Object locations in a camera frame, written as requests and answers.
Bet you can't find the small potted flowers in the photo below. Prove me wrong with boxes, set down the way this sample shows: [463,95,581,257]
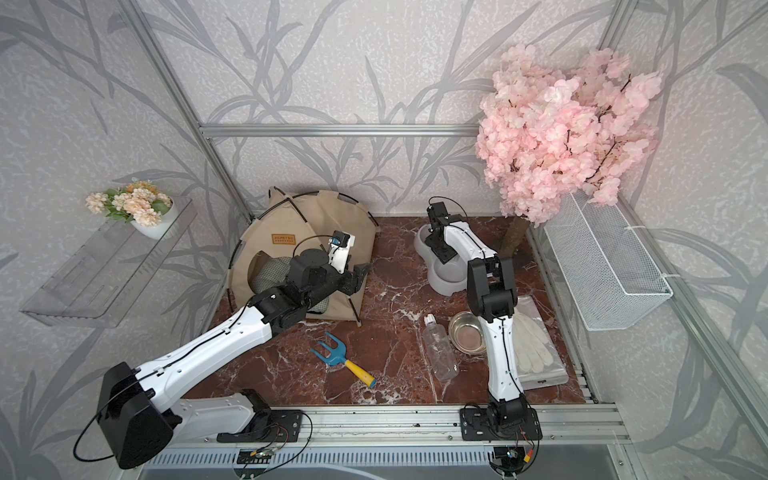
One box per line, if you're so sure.
[85,180,180,240]

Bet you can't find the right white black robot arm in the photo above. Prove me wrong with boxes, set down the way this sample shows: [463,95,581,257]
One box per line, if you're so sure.
[425,202,529,430]

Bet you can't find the beige pet tent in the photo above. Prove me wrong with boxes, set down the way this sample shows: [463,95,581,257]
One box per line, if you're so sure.
[229,187,379,333]

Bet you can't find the green checked cushion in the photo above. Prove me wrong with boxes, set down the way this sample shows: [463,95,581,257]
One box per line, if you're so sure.
[248,252,291,294]

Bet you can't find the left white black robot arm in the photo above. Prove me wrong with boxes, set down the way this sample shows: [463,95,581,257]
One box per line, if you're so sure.
[93,248,371,470]

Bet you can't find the white wire basket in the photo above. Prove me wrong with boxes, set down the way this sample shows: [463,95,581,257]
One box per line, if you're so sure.
[544,191,673,331]

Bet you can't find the pink blossom tree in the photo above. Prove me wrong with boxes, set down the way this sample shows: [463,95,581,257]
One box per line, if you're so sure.
[476,44,663,227]

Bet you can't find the blue yellow garden fork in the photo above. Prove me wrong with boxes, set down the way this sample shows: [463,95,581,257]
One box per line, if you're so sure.
[310,332,376,388]

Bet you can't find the grey double pet bowl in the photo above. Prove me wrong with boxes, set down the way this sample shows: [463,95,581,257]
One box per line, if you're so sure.
[414,225,467,297]

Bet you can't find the bagged white gloves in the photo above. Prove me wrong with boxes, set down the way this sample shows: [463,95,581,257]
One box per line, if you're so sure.
[512,296,568,391]

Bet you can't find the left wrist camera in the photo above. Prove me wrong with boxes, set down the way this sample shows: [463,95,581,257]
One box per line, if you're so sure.
[328,230,355,274]

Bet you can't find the clear plastic bottle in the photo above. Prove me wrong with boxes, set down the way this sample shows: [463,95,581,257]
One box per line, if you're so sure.
[422,314,459,383]

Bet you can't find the clear acrylic shelf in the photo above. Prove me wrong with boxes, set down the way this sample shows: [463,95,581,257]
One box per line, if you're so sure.
[20,197,197,328]

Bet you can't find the steel bowl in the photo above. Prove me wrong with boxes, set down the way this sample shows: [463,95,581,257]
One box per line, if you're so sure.
[448,311,486,355]

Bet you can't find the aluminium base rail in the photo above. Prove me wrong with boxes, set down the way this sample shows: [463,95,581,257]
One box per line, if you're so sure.
[287,404,632,447]

